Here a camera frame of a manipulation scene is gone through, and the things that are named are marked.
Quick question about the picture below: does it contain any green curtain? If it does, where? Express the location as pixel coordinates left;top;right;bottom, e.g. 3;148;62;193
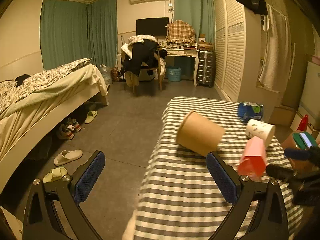
174;0;215;43
40;0;118;70

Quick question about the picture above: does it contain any blue laundry basket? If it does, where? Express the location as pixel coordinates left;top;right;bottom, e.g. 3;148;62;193
167;66;181;82

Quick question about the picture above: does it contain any black monitor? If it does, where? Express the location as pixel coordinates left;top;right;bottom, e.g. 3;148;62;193
136;17;169;36

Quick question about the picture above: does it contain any green slipper under bed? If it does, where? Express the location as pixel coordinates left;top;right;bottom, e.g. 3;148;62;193
85;111;98;124

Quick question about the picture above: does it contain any black hanging bag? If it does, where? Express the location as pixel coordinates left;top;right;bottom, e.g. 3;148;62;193
236;0;268;15

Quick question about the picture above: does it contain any bed with floral bedding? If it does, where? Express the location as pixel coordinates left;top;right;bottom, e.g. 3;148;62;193
1;64;107;189

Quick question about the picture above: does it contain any white louvered wardrobe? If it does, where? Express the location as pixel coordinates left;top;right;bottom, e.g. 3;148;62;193
213;0;283;112

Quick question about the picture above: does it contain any black suitcase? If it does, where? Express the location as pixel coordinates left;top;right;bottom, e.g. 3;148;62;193
196;50;216;87

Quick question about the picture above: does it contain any red bottle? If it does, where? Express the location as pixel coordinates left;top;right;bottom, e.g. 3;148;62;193
297;114;309;132

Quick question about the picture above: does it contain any cardboard box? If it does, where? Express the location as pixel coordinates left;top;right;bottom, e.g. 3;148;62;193
269;106;296;126

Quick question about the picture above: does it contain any red white sneaker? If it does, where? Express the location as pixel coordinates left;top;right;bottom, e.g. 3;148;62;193
67;117;82;133

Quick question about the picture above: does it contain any blue tissue pack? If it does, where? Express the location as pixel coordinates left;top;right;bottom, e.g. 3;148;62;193
237;102;264;123

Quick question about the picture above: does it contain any green curtain left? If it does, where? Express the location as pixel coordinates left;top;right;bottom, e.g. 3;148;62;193
40;0;118;70

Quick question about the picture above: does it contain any green curtain right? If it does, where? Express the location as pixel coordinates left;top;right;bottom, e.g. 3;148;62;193
174;0;215;43

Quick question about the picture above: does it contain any wooden chair with clothes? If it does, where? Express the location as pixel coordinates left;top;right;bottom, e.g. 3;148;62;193
118;35;167;89

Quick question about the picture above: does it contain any water jug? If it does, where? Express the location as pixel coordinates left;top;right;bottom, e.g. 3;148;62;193
99;64;112;85

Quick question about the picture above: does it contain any white desk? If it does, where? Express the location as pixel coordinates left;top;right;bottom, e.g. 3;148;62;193
165;48;199;87

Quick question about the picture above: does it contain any green phone stand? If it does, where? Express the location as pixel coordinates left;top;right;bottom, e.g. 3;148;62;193
292;132;318;150

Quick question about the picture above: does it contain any plaid cloth cover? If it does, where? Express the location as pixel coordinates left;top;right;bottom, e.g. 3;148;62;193
166;20;196;46

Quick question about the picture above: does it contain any gray checkered tablecloth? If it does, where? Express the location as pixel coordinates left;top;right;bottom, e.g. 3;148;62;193
133;96;304;240

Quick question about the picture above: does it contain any white slipper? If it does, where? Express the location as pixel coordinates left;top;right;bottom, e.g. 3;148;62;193
54;150;83;166

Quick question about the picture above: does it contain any hanging white towel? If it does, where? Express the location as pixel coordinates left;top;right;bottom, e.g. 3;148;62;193
259;4;291;92

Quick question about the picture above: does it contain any white patterned paper cup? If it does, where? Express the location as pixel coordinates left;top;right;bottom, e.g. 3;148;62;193
245;119;276;148

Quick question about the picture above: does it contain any brown paper cup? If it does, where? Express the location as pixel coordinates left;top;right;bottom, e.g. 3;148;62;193
176;111;226;157

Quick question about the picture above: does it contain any green slipper near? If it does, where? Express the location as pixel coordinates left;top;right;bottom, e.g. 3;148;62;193
43;167;68;183

